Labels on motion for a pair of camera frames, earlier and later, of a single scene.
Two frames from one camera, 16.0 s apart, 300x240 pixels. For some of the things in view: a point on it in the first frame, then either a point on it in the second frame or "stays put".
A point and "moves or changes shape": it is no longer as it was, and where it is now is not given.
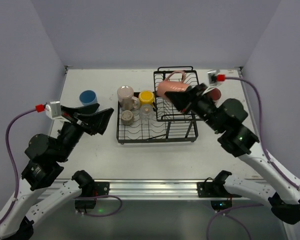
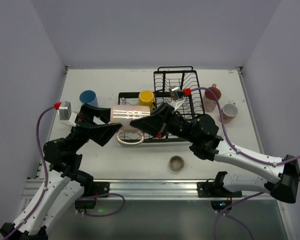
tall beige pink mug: [127, 100] -> [124, 115]
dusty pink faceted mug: [166, 86] moves or changes shape
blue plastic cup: [88, 97] stays put
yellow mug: [146, 97] stays put
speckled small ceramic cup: [127, 117] -> [176, 163]
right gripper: [193, 96] -> [168, 120]
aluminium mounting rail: [155, 188] stays put
